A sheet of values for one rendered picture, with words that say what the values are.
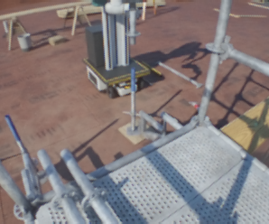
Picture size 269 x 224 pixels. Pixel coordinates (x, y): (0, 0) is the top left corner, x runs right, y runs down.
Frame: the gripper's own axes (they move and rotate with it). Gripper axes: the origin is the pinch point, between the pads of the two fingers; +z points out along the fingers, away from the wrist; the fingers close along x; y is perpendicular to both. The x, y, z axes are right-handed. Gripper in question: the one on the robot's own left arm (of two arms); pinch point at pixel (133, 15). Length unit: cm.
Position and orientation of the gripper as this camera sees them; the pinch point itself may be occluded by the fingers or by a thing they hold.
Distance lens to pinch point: 166.4
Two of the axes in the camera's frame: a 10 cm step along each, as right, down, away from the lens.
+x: -10.0, 0.2, -0.3
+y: 0.0, 7.9, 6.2
